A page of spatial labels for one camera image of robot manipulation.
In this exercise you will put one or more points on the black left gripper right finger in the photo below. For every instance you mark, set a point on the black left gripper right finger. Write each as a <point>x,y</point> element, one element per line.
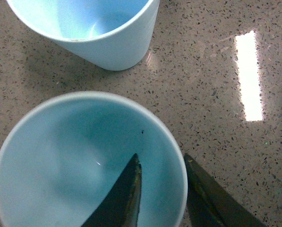
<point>209,205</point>

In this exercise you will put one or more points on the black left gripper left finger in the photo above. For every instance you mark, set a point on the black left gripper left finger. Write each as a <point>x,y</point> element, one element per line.
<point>121,206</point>

